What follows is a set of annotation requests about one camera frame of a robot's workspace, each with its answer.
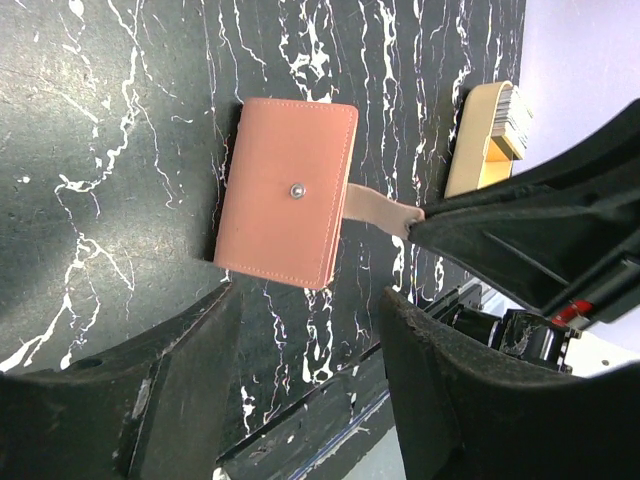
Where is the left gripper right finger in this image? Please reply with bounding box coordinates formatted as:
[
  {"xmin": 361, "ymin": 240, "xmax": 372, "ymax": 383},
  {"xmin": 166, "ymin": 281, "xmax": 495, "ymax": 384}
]
[{"xmin": 379, "ymin": 289, "xmax": 639, "ymax": 479}]

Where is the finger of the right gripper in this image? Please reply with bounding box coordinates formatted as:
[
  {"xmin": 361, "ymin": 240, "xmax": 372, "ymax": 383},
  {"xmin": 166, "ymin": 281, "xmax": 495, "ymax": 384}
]
[{"xmin": 409, "ymin": 101, "xmax": 639, "ymax": 310}]

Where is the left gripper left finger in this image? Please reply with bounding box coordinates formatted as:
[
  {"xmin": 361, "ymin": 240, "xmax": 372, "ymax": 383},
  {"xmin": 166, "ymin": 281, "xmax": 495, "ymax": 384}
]
[{"xmin": 1, "ymin": 283, "xmax": 242, "ymax": 479}]

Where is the stack of credit cards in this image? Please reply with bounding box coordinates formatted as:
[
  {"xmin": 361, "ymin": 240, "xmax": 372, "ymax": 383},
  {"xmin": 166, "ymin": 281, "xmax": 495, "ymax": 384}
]
[{"xmin": 491, "ymin": 85, "xmax": 533, "ymax": 160}]

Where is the pink leather card holder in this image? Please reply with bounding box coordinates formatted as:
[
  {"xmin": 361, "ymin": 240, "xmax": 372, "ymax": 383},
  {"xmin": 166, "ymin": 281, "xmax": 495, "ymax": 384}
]
[{"xmin": 213, "ymin": 98, "xmax": 425, "ymax": 290}]

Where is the beige oval card tray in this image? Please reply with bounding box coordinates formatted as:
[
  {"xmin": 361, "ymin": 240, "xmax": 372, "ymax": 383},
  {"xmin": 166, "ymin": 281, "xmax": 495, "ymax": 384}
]
[{"xmin": 444, "ymin": 81, "xmax": 513, "ymax": 198}]

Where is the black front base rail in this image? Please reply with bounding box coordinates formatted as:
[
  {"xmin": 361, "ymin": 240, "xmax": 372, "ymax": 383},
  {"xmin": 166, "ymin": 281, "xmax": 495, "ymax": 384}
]
[{"xmin": 214, "ymin": 284, "xmax": 571, "ymax": 480}]

